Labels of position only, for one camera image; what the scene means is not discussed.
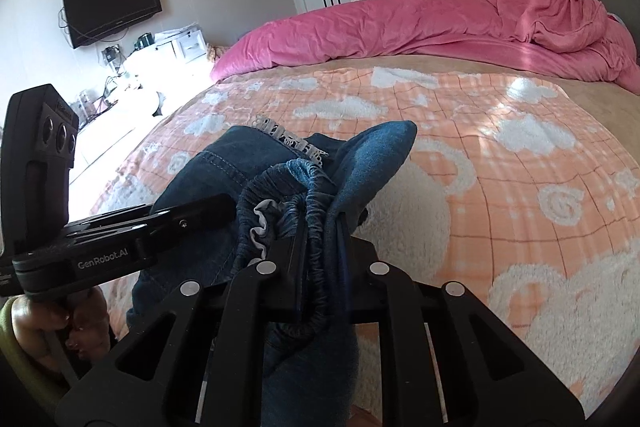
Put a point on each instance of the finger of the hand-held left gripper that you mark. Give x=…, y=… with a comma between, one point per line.
x=195, y=219

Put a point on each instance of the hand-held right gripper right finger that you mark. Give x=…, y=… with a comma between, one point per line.
x=361, y=282

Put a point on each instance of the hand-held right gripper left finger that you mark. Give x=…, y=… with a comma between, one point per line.
x=287, y=279

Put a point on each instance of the blue denim pants lace trim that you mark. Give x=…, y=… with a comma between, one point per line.
x=365, y=167

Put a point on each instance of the person's left forearm green sleeve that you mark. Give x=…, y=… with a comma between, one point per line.
x=20, y=372

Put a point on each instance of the person's left hand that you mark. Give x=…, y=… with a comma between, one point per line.
x=30, y=322

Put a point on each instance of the clear glass jar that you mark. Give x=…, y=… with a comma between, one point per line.
x=85, y=102

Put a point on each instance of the peach bear printed blanket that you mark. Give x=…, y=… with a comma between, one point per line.
x=500, y=207

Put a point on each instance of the black cup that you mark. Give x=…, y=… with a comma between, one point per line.
x=145, y=41

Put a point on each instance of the white desk with drawers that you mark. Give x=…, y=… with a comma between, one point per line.
x=190, y=47

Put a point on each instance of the pink duvet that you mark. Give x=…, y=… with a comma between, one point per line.
x=400, y=27

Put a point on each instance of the black wall television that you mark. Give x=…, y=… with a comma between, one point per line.
x=110, y=4

